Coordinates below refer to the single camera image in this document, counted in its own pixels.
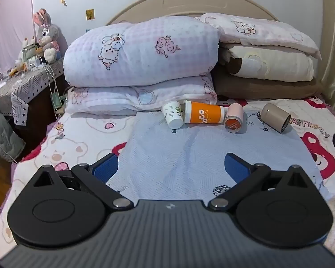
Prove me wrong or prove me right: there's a white cable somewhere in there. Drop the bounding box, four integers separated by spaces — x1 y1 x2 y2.
45 63 59 115

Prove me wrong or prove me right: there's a pink heart print folded quilt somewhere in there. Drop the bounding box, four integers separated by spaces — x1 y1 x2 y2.
65 74 219 115

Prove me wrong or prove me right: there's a grey rabbit plush toy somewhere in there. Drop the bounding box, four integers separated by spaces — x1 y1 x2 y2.
33 9 64 63

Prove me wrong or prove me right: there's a lilac checked folded quilt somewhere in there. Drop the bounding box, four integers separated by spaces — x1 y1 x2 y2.
63 15 221 88

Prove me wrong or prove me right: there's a small white plush toy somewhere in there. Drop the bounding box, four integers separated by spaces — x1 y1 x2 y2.
22 37 36 51

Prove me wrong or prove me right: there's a beige bed headboard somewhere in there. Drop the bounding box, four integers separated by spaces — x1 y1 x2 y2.
105 0 280 26

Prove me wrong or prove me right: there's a dark wooden bedside table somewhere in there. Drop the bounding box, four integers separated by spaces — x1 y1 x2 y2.
15 74 69 153

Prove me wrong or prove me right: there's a pink curtain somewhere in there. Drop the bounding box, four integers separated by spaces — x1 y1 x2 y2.
0 0 37 71

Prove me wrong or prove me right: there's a brown pillow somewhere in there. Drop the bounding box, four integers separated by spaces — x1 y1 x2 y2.
213 66 324 100

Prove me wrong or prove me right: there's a pink cup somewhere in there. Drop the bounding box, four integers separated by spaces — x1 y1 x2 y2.
224 103 244 133

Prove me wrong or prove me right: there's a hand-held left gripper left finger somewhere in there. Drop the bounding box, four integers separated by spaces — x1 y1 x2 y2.
31 153 134 210

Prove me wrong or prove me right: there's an orange paper cup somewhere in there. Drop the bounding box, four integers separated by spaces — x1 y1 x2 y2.
183 100 225 124

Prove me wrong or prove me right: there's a grey green puffer jacket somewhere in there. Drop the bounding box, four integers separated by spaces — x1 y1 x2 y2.
0 100 26 168

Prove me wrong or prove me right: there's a cream pillow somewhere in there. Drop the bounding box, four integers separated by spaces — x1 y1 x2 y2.
219 44 315 83

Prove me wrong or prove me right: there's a beige cup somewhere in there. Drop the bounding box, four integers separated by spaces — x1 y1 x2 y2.
261 103 292 134

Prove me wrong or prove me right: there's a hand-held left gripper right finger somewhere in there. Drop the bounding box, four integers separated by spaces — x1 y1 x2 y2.
207 153 310 211

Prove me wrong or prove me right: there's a white floral paper cup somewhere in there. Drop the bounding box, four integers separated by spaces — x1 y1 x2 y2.
162 100 184 129

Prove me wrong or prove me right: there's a bedside table with cloth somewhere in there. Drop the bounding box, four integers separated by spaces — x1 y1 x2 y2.
0 57 65 127

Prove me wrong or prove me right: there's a pink bear print pillow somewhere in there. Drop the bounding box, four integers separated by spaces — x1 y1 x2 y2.
198 13 322 60

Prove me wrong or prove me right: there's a light blue mat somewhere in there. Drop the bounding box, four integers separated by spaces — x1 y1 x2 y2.
105 108 326 201

